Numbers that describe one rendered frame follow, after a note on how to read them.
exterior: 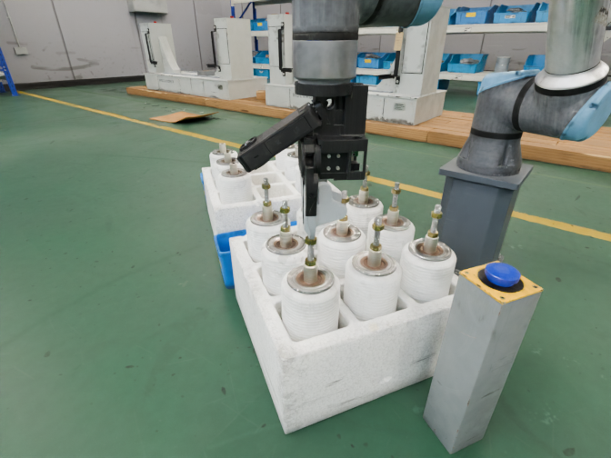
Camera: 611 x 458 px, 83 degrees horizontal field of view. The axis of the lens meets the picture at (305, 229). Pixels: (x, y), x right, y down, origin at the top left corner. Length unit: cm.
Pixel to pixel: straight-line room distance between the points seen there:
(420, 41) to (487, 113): 173
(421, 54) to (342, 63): 223
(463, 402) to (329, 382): 20
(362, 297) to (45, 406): 61
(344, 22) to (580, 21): 50
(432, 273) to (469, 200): 38
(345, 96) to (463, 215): 63
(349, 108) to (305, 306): 29
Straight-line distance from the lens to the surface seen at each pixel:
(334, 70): 42
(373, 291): 58
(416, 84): 266
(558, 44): 84
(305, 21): 42
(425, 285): 66
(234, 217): 101
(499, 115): 94
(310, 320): 55
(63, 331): 100
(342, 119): 45
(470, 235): 101
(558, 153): 236
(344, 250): 66
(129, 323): 95
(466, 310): 52
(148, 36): 501
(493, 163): 96
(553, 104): 87
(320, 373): 59
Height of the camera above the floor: 58
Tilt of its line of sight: 28 degrees down
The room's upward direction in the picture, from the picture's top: straight up
